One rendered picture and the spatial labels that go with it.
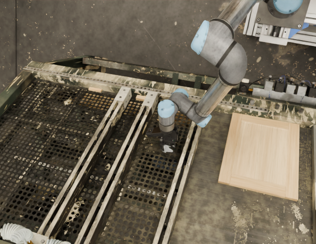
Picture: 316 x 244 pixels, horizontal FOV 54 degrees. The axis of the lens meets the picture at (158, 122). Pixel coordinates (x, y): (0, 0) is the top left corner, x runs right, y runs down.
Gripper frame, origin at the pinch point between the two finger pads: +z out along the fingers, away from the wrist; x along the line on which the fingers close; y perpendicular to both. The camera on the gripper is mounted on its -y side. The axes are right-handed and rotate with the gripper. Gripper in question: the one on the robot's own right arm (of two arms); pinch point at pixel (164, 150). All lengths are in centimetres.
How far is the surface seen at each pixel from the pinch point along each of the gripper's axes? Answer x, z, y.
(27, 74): 33, -2, -110
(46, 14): 130, 14, -162
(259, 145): 18, 1, 48
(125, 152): -8.1, -1.3, -19.0
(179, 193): -25.4, -5.1, 15.8
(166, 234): -45.2, -5.3, 15.8
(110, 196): -36.0, -4.5, -14.5
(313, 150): 21, -1, 75
